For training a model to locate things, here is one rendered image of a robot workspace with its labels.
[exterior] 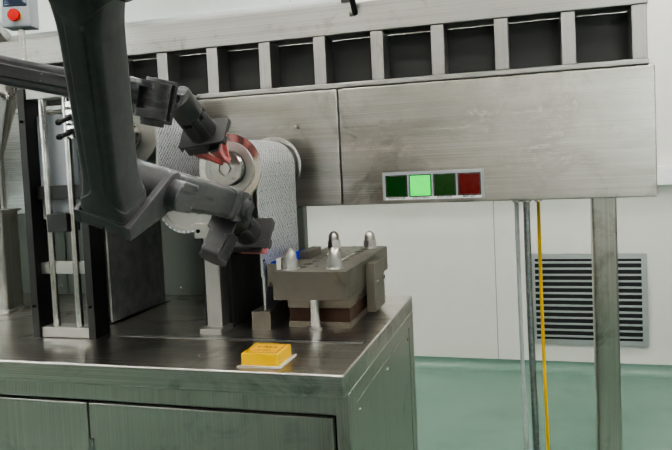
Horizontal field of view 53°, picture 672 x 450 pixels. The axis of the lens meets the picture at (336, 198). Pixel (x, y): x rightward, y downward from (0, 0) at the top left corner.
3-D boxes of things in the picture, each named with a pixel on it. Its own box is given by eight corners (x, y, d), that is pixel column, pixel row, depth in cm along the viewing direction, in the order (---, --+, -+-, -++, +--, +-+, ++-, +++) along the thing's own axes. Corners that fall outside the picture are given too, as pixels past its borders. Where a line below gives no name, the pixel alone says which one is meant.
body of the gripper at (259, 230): (271, 250, 139) (258, 235, 133) (226, 250, 142) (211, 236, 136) (276, 221, 142) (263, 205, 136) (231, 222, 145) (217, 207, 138)
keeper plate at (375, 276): (367, 311, 154) (365, 263, 153) (377, 302, 163) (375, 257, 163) (378, 312, 153) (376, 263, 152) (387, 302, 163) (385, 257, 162)
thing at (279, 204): (261, 276, 147) (256, 191, 146) (297, 260, 169) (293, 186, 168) (263, 276, 147) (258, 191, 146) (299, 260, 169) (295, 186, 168)
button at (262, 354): (241, 366, 120) (240, 352, 120) (256, 355, 126) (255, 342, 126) (278, 367, 118) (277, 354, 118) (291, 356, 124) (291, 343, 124)
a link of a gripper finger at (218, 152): (236, 173, 140) (214, 144, 133) (206, 177, 142) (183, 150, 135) (241, 147, 144) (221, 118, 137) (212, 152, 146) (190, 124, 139)
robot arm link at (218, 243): (252, 197, 125) (210, 182, 126) (227, 253, 121) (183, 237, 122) (259, 220, 136) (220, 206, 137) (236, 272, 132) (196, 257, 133)
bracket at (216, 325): (199, 335, 144) (190, 191, 142) (212, 328, 150) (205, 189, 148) (220, 336, 142) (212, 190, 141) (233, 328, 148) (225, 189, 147)
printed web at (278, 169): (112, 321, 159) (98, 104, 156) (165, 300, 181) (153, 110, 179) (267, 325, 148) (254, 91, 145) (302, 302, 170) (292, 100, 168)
